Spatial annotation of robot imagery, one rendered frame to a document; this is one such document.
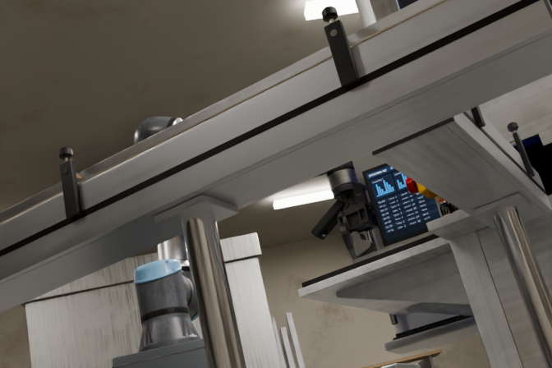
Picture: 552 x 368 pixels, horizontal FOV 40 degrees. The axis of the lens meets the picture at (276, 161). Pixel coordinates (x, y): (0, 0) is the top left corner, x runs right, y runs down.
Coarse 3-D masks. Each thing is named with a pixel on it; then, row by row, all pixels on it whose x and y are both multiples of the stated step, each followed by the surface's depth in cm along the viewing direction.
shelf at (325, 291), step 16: (432, 240) 173; (400, 256) 176; (416, 256) 176; (432, 256) 179; (352, 272) 181; (368, 272) 179; (384, 272) 183; (304, 288) 186; (320, 288) 184; (336, 288) 187; (352, 304) 209; (368, 304) 214; (384, 304) 220; (400, 304) 225; (416, 304) 231
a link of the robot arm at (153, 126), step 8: (152, 120) 200; (160, 120) 199; (168, 120) 198; (176, 120) 198; (136, 128) 205; (144, 128) 200; (152, 128) 198; (160, 128) 197; (136, 136) 202; (144, 136) 199
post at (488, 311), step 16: (384, 0) 193; (384, 16) 191; (464, 240) 168; (464, 256) 167; (480, 256) 165; (464, 272) 166; (480, 272) 164; (480, 288) 164; (480, 304) 163; (496, 304) 161; (480, 320) 162; (496, 320) 160; (496, 336) 159; (512, 336) 158; (496, 352) 159; (512, 352) 157
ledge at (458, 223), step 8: (448, 216) 157; (456, 216) 156; (464, 216) 155; (432, 224) 158; (440, 224) 157; (448, 224) 157; (456, 224) 158; (464, 224) 160; (472, 224) 161; (480, 224) 162; (432, 232) 160; (440, 232) 161; (448, 232) 163; (456, 232) 164; (464, 232) 166; (448, 240) 169
